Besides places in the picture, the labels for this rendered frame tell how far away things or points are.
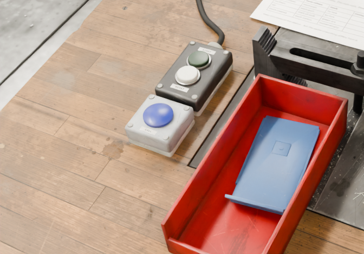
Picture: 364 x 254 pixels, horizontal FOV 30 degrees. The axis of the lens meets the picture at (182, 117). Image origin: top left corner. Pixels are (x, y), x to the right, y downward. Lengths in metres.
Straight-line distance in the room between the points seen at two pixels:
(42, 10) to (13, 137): 1.76
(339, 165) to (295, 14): 0.29
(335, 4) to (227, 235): 0.43
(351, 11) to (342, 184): 0.32
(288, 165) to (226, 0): 0.35
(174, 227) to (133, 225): 0.07
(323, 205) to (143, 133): 0.24
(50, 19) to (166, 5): 1.56
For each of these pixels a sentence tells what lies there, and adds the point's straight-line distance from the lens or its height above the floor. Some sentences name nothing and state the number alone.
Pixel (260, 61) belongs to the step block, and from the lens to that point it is 0.90.
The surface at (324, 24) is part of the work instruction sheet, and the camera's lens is 1.03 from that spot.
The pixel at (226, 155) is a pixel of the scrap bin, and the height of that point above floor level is 0.92.
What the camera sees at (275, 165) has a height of 0.91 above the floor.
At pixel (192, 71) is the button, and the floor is 0.94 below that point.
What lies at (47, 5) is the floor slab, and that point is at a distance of 2.71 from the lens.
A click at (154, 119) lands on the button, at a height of 0.94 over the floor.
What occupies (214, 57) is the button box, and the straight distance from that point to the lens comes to 0.95.
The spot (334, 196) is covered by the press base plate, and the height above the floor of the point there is 0.90.
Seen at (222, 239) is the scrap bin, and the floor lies 0.90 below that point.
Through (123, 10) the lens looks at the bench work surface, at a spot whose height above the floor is 0.90.
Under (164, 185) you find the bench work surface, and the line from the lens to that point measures 0.85.
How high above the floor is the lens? 1.58
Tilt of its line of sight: 47 degrees down
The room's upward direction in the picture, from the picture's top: 11 degrees counter-clockwise
